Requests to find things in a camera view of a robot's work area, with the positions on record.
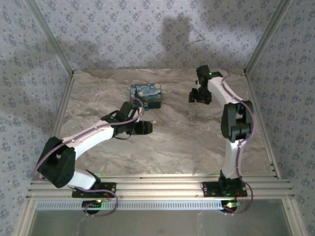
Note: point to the blue starry night print box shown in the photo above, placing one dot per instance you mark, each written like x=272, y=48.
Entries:
x=147, y=93

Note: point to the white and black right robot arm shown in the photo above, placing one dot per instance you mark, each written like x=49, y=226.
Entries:
x=219, y=91

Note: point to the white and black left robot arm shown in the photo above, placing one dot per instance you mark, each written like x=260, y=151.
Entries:
x=93, y=132

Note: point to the small controller board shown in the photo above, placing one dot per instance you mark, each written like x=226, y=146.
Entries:
x=92, y=204
x=230, y=204

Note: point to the aluminium table side rail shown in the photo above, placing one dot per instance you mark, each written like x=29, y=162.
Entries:
x=64, y=118
x=261, y=118

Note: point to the aluminium cross rail beam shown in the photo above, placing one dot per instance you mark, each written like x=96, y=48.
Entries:
x=160, y=186

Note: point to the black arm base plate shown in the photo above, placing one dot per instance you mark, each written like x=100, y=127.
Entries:
x=108, y=188
x=209, y=189

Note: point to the aluminium upright frame post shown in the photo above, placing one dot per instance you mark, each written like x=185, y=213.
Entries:
x=267, y=34
x=51, y=39

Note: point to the aluminium frame leg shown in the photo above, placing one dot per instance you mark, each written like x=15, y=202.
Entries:
x=296, y=218
x=24, y=218

